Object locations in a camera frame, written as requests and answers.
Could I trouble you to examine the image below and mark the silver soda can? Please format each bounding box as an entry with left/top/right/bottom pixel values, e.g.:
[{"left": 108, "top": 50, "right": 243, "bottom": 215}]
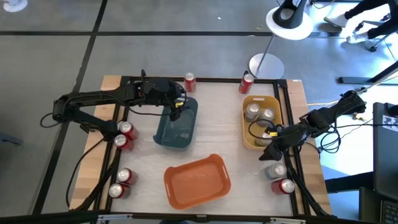
[
  {"left": 263, "top": 162, "right": 288, "bottom": 181},
  {"left": 244, "top": 102, "right": 261, "bottom": 123},
  {"left": 259, "top": 107, "right": 276, "bottom": 128},
  {"left": 256, "top": 132, "right": 273, "bottom": 147}
]

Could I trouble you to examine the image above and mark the black keyboard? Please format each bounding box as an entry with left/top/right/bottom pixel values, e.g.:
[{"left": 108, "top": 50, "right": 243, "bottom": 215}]
[{"left": 358, "top": 185, "right": 398, "bottom": 224}]

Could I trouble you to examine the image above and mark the white sticker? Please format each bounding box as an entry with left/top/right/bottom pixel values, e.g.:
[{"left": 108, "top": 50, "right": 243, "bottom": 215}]
[{"left": 381, "top": 114, "right": 398, "bottom": 133}]

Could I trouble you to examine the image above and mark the yellow plastic bin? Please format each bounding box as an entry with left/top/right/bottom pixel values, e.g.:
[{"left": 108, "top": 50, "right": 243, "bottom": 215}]
[{"left": 242, "top": 95, "right": 284, "bottom": 151}]

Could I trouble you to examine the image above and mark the thin light rod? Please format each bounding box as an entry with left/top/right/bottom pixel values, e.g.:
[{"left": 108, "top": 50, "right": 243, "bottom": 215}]
[{"left": 354, "top": 73, "right": 398, "bottom": 96}]

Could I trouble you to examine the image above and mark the long black cable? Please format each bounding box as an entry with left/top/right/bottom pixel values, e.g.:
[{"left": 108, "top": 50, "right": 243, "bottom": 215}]
[{"left": 332, "top": 123, "right": 398, "bottom": 129}]

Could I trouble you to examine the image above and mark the teal plastic bin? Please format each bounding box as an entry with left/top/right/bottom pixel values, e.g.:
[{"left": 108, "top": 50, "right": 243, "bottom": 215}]
[{"left": 152, "top": 96, "right": 199, "bottom": 149}]

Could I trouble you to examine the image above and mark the person's leg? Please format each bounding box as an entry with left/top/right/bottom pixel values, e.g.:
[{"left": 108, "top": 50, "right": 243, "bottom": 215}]
[
  {"left": 366, "top": 0, "right": 398, "bottom": 40},
  {"left": 343, "top": 0, "right": 391, "bottom": 20}
]

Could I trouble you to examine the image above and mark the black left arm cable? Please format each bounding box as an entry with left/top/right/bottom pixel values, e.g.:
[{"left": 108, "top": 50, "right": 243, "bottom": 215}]
[{"left": 65, "top": 138, "right": 105, "bottom": 208}]

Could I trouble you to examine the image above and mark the white round side table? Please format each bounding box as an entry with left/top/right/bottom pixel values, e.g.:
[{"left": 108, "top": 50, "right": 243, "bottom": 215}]
[{"left": 248, "top": 6, "right": 314, "bottom": 80}]

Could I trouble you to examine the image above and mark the orange plastic bin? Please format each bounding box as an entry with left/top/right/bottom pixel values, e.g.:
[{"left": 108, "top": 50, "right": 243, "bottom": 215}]
[{"left": 164, "top": 153, "right": 232, "bottom": 210}]

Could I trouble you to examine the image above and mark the silver bracket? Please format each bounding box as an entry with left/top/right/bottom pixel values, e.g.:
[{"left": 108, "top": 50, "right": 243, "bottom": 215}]
[
  {"left": 269, "top": 217, "right": 307, "bottom": 224},
  {"left": 96, "top": 213, "right": 125, "bottom": 224}
]

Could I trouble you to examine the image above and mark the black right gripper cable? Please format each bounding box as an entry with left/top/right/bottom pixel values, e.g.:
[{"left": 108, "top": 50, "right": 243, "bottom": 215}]
[{"left": 248, "top": 119, "right": 278, "bottom": 141}]

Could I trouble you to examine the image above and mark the black aluminium table frame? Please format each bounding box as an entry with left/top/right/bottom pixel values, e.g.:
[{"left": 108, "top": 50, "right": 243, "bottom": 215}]
[{"left": 73, "top": 74, "right": 333, "bottom": 218}]

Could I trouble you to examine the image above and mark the person's foot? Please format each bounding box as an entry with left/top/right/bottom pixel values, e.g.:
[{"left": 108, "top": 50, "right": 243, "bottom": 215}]
[
  {"left": 323, "top": 14, "right": 349, "bottom": 29},
  {"left": 346, "top": 32, "right": 369, "bottom": 44}
]

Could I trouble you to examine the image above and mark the grey floor foot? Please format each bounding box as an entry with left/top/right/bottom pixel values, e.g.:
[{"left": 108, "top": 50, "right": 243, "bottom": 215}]
[{"left": 0, "top": 132, "right": 24, "bottom": 146}]

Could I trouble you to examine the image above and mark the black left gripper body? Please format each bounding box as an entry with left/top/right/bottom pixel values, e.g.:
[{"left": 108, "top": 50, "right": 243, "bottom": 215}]
[{"left": 141, "top": 77, "right": 188, "bottom": 110}]

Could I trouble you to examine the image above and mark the grey office chair base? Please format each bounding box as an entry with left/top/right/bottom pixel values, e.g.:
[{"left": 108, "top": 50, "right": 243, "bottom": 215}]
[{"left": 353, "top": 19, "right": 398, "bottom": 53}]

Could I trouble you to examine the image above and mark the orange-red Fanta soda can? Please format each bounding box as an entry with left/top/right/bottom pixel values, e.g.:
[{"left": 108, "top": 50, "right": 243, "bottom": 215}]
[{"left": 119, "top": 121, "right": 140, "bottom": 141}]

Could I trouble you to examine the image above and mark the black floor bar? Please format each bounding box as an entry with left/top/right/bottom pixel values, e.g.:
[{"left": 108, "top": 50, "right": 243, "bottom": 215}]
[{"left": 325, "top": 170, "right": 374, "bottom": 194}]

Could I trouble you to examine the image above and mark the black desk foot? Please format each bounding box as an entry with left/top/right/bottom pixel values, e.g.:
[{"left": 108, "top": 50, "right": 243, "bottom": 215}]
[{"left": 338, "top": 60, "right": 398, "bottom": 85}]

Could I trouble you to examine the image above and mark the black curved object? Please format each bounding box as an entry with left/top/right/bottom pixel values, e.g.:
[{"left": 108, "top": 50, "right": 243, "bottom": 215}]
[{"left": 272, "top": 0, "right": 308, "bottom": 30}]

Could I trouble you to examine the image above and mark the black rig beam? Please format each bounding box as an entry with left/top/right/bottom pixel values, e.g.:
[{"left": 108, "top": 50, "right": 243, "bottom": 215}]
[{"left": 0, "top": 210, "right": 398, "bottom": 224}]

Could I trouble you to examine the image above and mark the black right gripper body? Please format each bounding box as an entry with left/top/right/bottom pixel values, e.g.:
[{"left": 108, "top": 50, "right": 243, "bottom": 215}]
[{"left": 267, "top": 125, "right": 301, "bottom": 149}]

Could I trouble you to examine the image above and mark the red Zero soda can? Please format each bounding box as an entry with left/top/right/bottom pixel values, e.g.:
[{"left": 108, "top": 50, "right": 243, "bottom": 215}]
[
  {"left": 116, "top": 167, "right": 139, "bottom": 185},
  {"left": 108, "top": 182, "right": 131, "bottom": 200}
]

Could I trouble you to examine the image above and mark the white round object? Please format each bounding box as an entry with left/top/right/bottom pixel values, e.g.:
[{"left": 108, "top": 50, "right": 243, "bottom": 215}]
[{"left": 2, "top": 0, "right": 29, "bottom": 13}]

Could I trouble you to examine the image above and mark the black computer case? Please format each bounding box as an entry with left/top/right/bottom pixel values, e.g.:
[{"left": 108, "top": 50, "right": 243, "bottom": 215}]
[{"left": 372, "top": 101, "right": 398, "bottom": 202}]

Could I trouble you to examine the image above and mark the black cable loop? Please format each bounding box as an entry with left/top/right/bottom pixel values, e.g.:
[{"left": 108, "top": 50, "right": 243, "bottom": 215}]
[{"left": 319, "top": 123, "right": 343, "bottom": 154}]

